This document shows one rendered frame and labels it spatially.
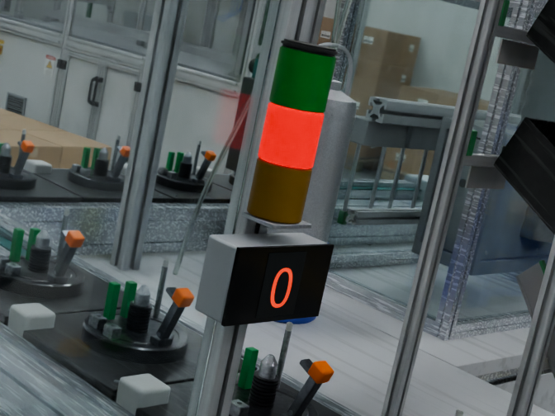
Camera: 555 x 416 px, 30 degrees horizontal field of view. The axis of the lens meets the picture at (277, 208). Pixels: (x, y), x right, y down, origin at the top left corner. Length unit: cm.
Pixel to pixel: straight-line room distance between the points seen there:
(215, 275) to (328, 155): 103
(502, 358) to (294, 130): 127
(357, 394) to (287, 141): 87
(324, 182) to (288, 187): 102
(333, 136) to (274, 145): 101
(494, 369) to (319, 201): 48
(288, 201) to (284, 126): 7
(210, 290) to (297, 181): 12
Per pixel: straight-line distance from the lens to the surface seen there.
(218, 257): 89
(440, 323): 210
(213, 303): 90
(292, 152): 89
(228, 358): 99
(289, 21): 91
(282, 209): 90
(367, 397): 170
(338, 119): 190
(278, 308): 93
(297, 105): 89
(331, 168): 192
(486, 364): 205
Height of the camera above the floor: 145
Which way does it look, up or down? 11 degrees down
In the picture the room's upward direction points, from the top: 12 degrees clockwise
